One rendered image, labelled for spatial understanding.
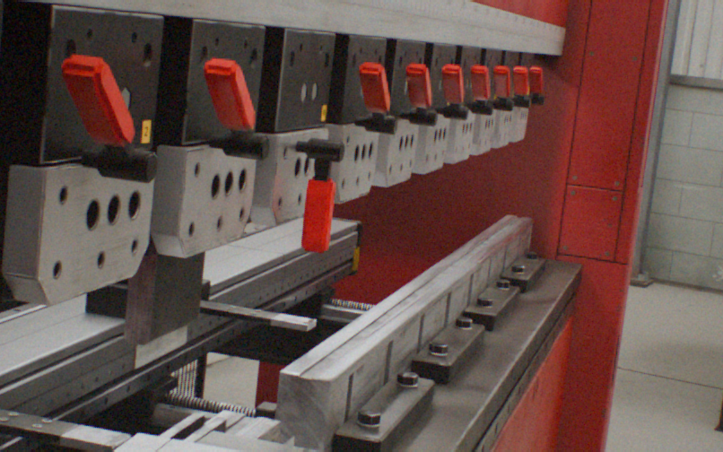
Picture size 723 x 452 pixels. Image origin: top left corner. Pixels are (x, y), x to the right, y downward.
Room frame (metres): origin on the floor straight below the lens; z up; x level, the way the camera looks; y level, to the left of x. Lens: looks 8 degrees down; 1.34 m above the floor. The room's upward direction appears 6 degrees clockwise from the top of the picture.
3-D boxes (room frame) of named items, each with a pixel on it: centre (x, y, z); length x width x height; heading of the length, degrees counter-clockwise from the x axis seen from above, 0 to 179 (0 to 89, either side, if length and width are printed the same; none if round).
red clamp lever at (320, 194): (1.15, 0.04, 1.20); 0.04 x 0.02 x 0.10; 76
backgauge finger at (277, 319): (1.57, 0.16, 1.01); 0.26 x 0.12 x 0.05; 76
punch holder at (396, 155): (1.57, 0.00, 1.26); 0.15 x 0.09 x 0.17; 166
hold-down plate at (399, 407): (1.59, -0.06, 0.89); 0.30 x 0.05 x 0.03; 166
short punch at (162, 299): (1.02, 0.14, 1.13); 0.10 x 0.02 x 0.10; 166
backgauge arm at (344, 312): (2.42, 0.18, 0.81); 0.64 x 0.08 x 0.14; 76
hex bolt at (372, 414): (1.49, -0.04, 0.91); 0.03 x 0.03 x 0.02
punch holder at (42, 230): (0.80, 0.19, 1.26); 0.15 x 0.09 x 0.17; 166
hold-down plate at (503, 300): (2.37, -0.26, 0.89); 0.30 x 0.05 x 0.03; 166
